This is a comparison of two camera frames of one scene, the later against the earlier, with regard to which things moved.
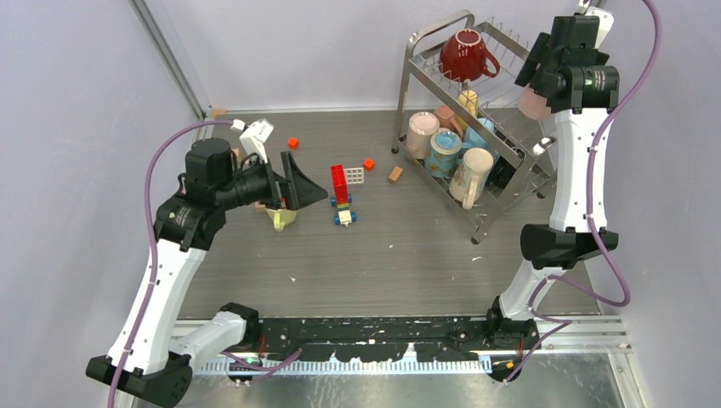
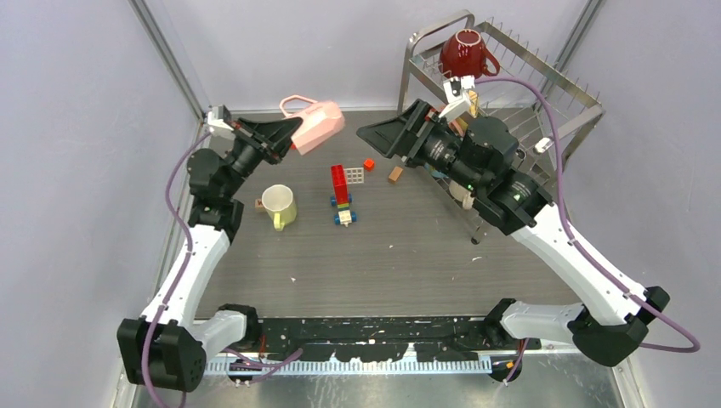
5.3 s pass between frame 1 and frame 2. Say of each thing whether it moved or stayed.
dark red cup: stayed
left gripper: moved
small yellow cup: stayed
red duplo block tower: stayed
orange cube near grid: stayed
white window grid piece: stayed
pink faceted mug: moved
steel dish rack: stayed
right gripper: moved
